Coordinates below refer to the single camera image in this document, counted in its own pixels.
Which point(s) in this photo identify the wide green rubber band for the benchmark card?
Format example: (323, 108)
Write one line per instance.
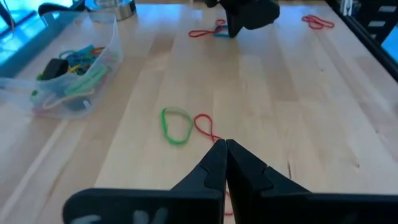
(90, 79)

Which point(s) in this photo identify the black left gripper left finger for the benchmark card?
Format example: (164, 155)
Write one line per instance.
(186, 202)

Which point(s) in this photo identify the rubber band cluster lower right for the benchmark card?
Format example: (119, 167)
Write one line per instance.
(329, 24)

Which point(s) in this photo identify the black wide band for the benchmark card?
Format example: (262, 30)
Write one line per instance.
(54, 69)

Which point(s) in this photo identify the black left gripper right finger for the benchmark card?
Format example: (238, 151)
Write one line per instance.
(264, 202)

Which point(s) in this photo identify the red rubber band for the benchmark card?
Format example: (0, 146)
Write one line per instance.
(214, 137)
(191, 33)

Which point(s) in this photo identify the clear plastic bin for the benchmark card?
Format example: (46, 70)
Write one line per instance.
(102, 96)

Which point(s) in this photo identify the white shade silver table lamp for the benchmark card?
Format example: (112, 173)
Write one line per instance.
(115, 11)

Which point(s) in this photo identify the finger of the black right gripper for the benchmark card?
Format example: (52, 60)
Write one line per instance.
(264, 15)
(237, 21)

